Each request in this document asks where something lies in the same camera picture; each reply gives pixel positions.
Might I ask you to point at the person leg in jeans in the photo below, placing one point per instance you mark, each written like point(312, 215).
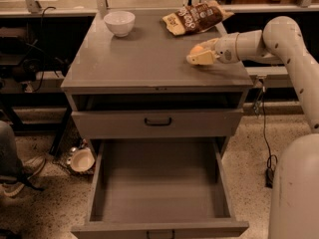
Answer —
point(10, 164)

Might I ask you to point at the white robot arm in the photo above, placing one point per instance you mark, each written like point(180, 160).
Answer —
point(294, 211)

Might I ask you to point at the orange fruit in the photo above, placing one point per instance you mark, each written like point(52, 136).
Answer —
point(196, 49)

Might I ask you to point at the black drawer handle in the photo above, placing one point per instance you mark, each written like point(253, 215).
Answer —
point(158, 122)

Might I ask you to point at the grey drawer cabinet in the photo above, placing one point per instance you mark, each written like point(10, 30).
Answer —
point(148, 71)

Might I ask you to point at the brown chip bag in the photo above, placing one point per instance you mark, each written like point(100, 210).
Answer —
point(198, 18)

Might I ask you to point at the white bowl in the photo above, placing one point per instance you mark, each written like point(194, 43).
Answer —
point(120, 23)

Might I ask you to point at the grey top drawer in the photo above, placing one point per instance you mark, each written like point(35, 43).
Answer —
point(130, 124)

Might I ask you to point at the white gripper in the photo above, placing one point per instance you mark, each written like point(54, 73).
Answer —
point(226, 49)

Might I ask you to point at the open grey middle drawer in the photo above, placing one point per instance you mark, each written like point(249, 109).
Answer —
point(169, 188)

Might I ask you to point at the cream bowl on floor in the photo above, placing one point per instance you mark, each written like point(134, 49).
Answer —
point(82, 160)

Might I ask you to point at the dark machine at left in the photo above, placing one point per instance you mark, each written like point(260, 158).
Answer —
point(18, 59)

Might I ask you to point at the black power adapter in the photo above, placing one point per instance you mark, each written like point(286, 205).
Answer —
point(269, 175)

